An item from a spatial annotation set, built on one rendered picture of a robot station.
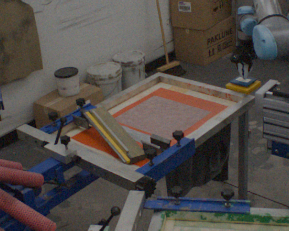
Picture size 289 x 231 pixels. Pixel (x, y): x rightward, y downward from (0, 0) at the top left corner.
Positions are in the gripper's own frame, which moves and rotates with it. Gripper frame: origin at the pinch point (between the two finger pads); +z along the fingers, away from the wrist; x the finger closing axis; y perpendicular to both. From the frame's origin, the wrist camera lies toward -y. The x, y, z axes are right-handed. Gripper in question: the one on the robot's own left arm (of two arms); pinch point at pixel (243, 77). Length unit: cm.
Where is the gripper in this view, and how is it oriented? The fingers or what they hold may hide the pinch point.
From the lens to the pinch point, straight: 253.1
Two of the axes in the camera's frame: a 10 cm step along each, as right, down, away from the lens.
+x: -7.4, -2.4, 6.2
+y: 6.6, -3.9, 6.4
